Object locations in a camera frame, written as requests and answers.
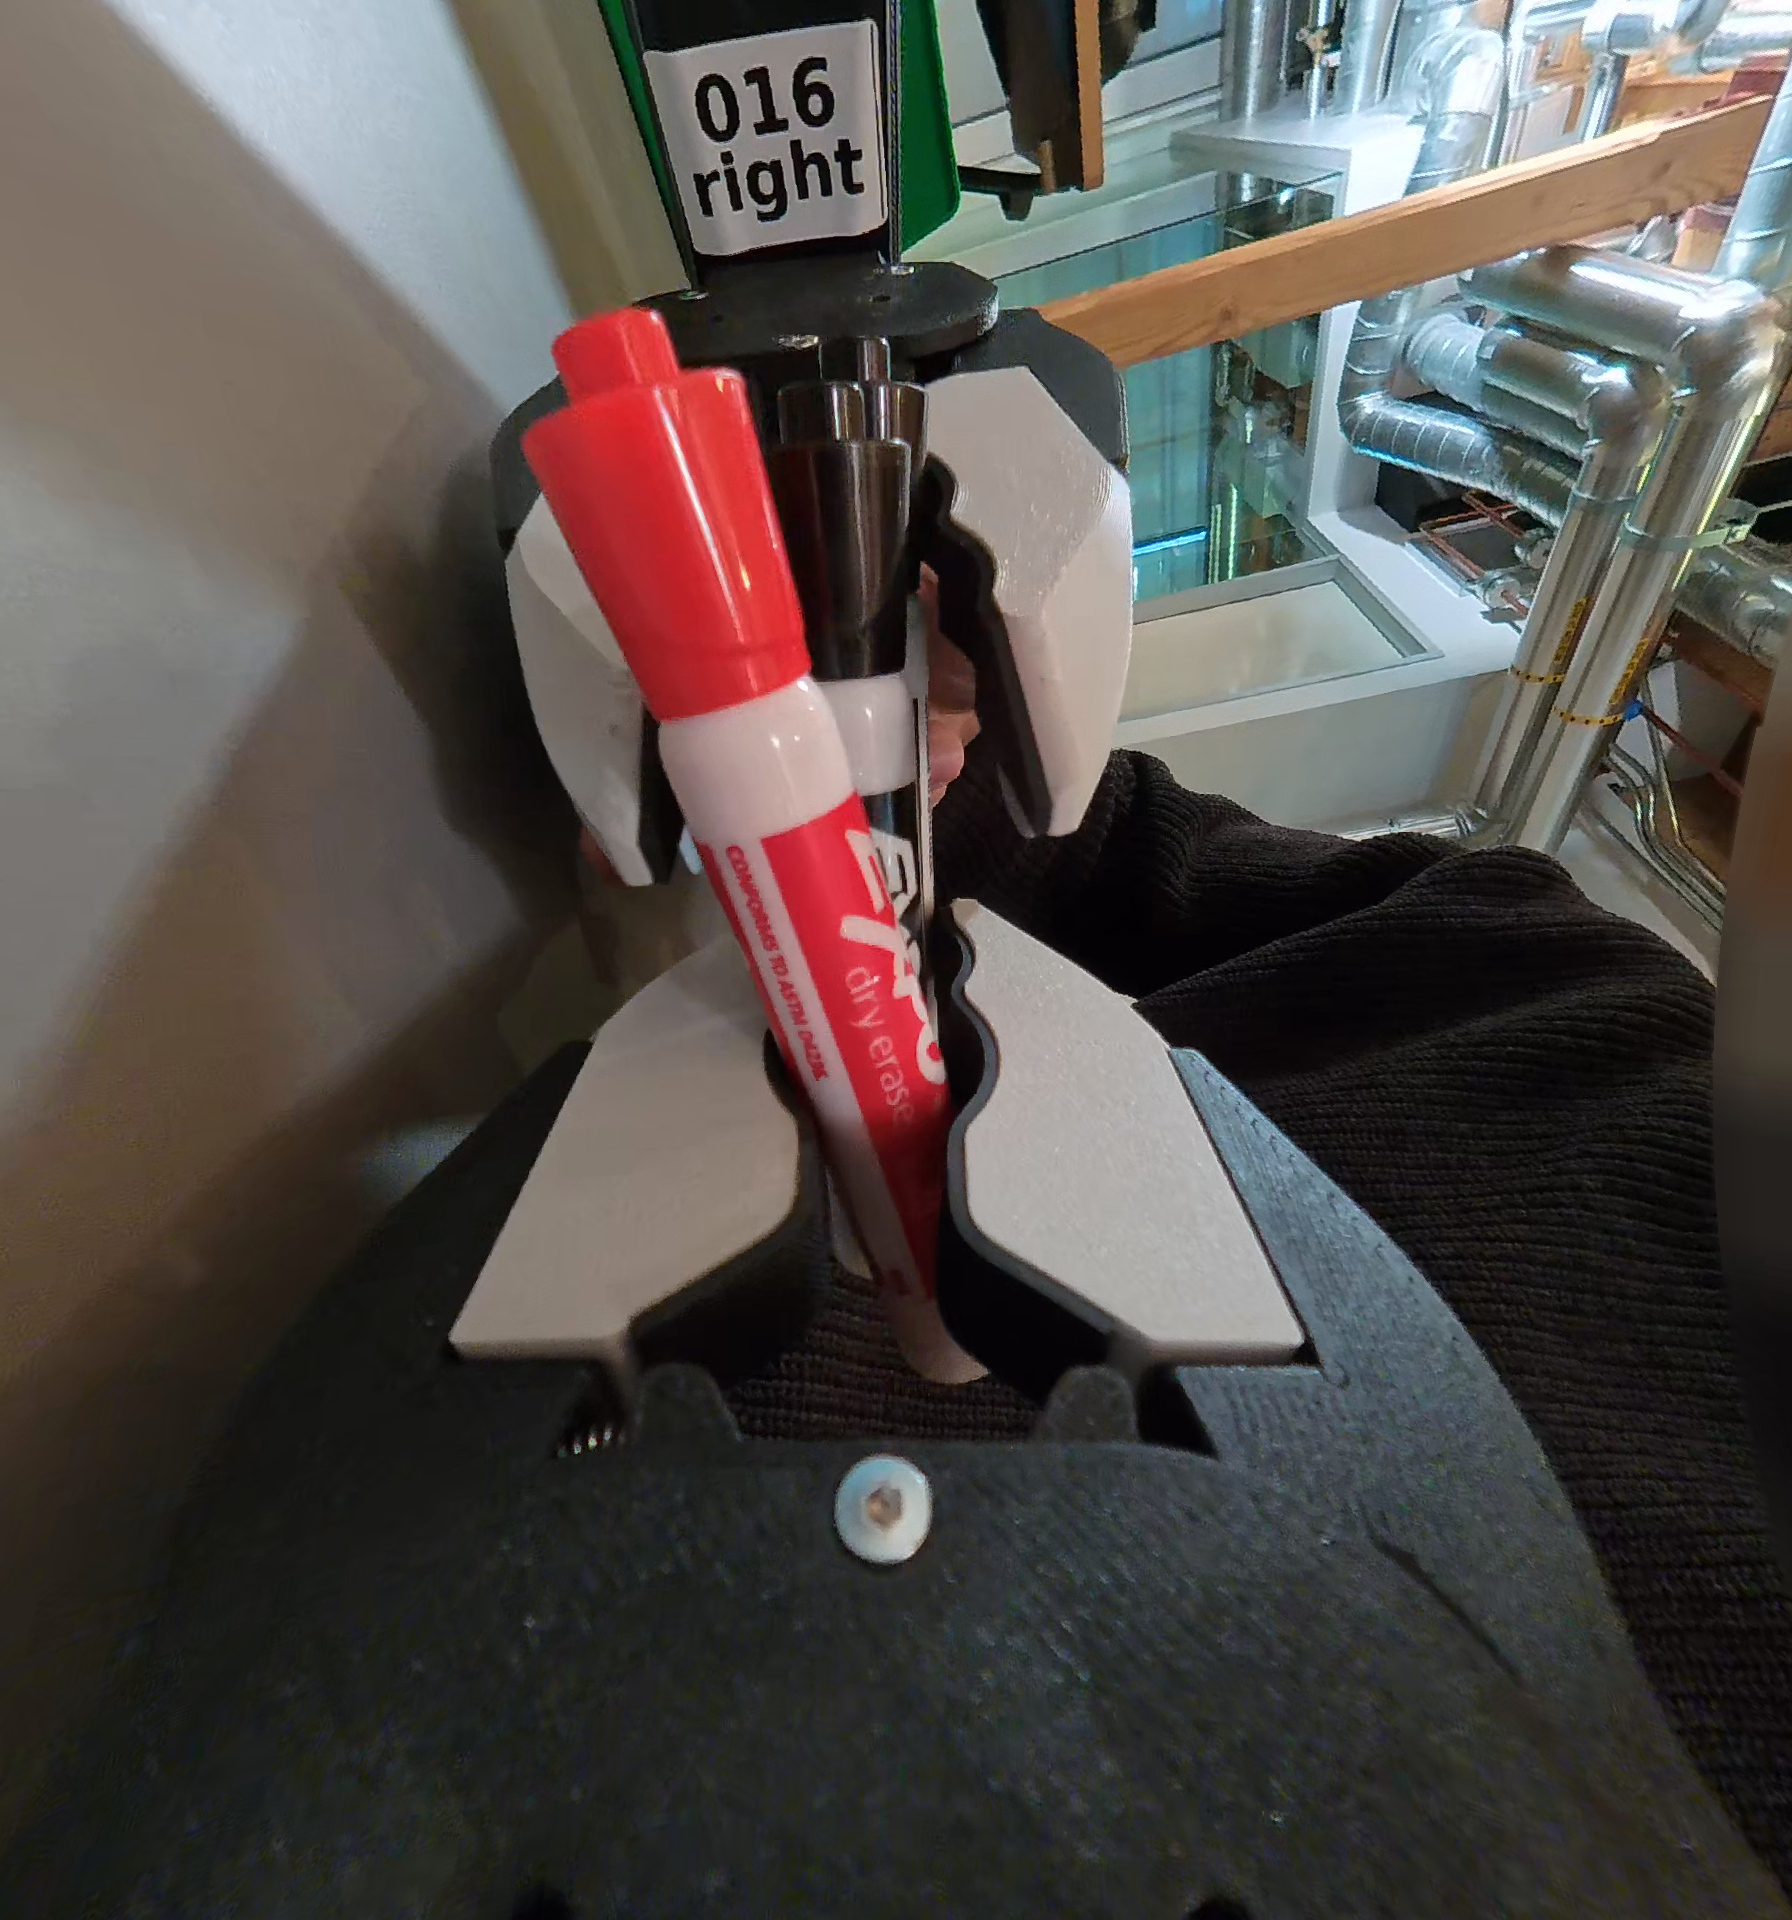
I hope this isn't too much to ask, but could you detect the black dry-erase marker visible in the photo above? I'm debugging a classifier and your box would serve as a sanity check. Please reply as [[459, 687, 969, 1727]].
[[822, 336, 932, 452], [768, 381, 938, 931]]

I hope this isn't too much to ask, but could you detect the shiny steel pipe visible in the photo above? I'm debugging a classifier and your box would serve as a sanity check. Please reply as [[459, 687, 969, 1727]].
[[1452, 0, 1792, 861]]

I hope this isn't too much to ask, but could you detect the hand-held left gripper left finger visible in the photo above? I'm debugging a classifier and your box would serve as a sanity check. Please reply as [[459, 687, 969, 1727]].
[[449, 942, 825, 1365]]

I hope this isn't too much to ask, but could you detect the red dry-erase marker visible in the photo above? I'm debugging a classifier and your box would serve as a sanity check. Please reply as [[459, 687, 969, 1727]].
[[520, 308, 991, 1380]]

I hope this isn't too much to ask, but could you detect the silver ducts bundle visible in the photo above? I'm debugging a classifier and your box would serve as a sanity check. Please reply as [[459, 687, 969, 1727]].
[[1338, 247, 1697, 530]]

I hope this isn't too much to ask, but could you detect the person's black sweater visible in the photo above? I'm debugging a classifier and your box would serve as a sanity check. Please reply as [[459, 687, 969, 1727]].
[[716, 839, 1792, 1920]]

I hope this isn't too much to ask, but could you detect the wooden handrail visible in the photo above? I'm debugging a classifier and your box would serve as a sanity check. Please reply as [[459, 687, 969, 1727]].
[[1038, 93, 1779, 372]]

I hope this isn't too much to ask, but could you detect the person's right hand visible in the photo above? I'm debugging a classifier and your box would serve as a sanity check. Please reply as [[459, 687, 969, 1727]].
[[919, 641, 991, 800]]

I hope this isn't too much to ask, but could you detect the vertical silver duct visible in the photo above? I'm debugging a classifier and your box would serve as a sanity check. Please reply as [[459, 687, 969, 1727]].
[[1219, 0, 1516, 199]]

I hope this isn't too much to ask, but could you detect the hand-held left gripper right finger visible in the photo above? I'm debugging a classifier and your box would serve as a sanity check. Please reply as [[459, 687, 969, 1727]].
[[942, 895, 1313, 1367]]

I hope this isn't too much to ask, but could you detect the person's right forearm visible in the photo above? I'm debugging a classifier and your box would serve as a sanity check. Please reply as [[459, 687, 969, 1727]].
[[970, 750, 1726, 1205]]

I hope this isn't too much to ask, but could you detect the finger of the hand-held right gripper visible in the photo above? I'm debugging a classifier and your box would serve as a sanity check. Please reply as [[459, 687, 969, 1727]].
[[510, 500, 683, 889], [915, 372, 1136, 839]]

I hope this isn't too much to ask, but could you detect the green plastic bin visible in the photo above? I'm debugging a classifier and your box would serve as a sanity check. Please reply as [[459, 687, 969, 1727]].
[[597, 0, 965, 256]]

